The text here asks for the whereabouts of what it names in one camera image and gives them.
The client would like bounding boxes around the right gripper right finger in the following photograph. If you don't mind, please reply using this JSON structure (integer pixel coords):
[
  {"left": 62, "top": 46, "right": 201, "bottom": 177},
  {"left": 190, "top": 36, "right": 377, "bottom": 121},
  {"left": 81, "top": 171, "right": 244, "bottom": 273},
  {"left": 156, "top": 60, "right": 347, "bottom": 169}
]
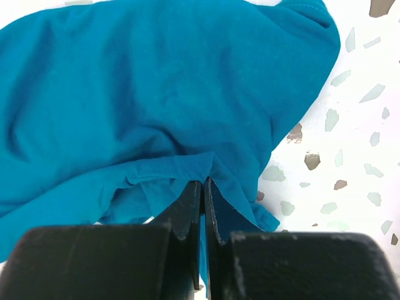
[{"left": 204, "top": 179, "right": 399, "bottom": 299}]

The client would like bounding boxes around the blue t-shirt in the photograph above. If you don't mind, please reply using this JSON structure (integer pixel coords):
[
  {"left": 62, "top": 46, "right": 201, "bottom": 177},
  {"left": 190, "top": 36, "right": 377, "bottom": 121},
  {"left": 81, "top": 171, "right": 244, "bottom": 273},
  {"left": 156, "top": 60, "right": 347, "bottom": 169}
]
[{"left": 1, "top": 1, "right": 341, "bottom": 278}]

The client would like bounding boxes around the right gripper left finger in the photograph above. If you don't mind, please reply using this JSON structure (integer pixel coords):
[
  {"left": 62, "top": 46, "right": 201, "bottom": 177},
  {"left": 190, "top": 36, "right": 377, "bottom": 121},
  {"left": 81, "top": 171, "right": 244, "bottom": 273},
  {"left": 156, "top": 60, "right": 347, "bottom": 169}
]
[{"left": 1, "top": 182, "right": 201, "bottom": 299}]

